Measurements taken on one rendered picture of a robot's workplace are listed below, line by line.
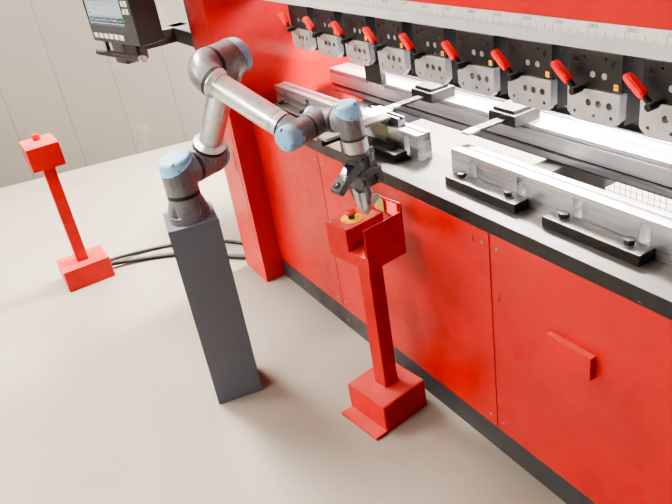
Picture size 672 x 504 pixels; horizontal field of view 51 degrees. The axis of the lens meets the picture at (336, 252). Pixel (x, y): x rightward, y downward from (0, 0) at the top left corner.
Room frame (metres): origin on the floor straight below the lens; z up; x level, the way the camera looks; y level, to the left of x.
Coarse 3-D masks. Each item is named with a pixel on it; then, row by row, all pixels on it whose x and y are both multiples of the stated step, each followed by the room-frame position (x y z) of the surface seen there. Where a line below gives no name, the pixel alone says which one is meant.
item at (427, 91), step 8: (416, 88) 2.51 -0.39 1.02; (424, 88) 2.47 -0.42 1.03; (432, 88) 2.44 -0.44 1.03; (440, 88) 2.46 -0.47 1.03; (448, 88) 2.46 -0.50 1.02; (416, 96) 2.48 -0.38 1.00; (424, 96) 2.46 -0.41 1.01; (432, 96) 2.42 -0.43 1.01; (440, 96) 2.44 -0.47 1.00; (448, 96) 2.46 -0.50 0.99; (392, 104) 2.43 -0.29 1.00; (400, 104) 2.42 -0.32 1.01
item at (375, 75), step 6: (366, 66) 2.43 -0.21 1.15; (372, 66) 2.40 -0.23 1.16; (378, 66) 2.36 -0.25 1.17; (366, 72) 2.44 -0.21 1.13; (372, 72) 2.40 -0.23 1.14; (378, 72) 2.37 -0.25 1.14; (384, 72) 2.36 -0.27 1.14; (366, 78) 2.44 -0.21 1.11; (372, 78) 2.41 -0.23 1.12; (378, 78) 2.37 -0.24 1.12; (384, 78) 2.36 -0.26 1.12; (372, 84) 2.43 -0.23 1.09; (378, 84) 2.39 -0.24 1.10; (384, 84) 2.36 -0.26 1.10; (384, 90) 2.36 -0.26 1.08
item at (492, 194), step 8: (448, 176) 1.95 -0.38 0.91; (456, 176) 1.94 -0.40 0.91; (448, 184) 1.95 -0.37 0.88; (456, 184) 1.91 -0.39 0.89; (464, 184) 1.88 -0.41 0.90; (472, 184) 1.87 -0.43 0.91; (480, 184) 1.86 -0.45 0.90; (488, 184) 1.85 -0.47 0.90; (464, 192) 1.88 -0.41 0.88; (472, 192) 1.85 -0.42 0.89; (480, 192) 1.82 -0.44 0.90; (488, 192) 1.80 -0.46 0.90; (496, 192) 1.79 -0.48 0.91; (488, 200) 1.79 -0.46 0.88; (496, 200) 1.76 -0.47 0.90; (504, 200) 1.73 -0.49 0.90; (512, 200) 1.72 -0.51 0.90; (520, 200) 1.71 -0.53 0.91; (504, 208) 1.73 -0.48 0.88; (512, 208) 1.70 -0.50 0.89; (520, 208) 1.70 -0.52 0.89
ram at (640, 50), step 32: (288, 0) 2.83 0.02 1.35; (416, 0) 2.09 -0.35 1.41; (448, 0) 1.96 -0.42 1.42; (480, 0) 1.85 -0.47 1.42; (512, 0) 1.74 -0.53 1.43; (544, 0) 1.65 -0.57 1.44; (576, 0) 1.57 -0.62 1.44; (608, 0) 1.49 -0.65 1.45; (640, 0) 1.42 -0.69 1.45; (480, 32) 1.85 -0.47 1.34; (512, 32) 1.75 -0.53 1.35; (544, 32) 1.65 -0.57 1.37
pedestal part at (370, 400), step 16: (400, 368) 2.06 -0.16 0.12; (352, 384) 2.01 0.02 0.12; (368, 384) 2.00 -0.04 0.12; (400, 384) 1.97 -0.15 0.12; (416, 384) 1.95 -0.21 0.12; (352, 400) 2.01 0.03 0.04; (368, 400) 1.93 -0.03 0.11; (384, 400) 1.90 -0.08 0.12; (400, 400) 1.90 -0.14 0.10; (416, 400) 1.94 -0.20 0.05; (352, 416) 1.96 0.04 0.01; (368, 416) 1.94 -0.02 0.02; (384, 416) 1.86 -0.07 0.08; (400, 416) 1.90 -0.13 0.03; (368, 432) 1.87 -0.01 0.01; (384, 432) 1.85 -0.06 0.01
